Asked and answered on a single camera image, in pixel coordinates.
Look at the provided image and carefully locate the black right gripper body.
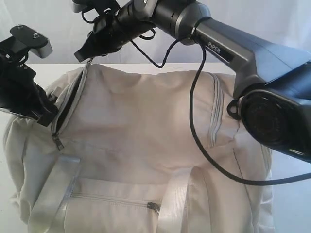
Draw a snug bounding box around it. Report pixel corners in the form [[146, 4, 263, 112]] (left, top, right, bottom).
[[86, 4, 155, 58]]

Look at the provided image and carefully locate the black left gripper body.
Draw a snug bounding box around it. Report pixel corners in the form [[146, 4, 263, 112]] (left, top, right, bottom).
[[0, 37, 38, 119]]

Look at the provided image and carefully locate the cream fabric duffel bag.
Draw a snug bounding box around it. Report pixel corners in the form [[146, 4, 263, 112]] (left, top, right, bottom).
[[3, 64, 275, 233]]

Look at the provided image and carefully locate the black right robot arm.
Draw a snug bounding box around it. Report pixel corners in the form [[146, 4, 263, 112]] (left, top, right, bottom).
[[72, 0, 311, 162]]

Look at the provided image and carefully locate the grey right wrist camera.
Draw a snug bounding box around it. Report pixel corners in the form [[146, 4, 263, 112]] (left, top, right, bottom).
[[70, 0, 85, 13]]

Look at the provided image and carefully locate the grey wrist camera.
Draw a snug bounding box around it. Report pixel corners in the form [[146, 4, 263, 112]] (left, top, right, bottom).
[[70, 0, 85, 13], [10, 24, 53, 59]]

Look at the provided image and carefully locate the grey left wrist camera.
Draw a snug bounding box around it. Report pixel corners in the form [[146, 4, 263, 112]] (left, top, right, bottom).
[[10, 24, 53, 59]]

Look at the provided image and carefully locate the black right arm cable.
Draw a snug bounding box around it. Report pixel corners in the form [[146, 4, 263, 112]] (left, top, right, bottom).
[[81, 0, 311, 187]]

